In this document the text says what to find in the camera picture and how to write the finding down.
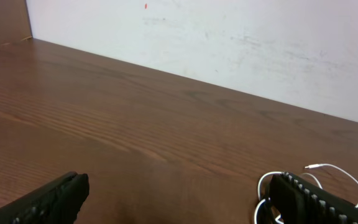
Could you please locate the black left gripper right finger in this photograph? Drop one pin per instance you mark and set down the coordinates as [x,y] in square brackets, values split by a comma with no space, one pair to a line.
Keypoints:
[299,201]

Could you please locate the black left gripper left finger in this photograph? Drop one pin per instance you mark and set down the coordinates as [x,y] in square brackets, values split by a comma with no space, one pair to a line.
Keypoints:
[58,201]

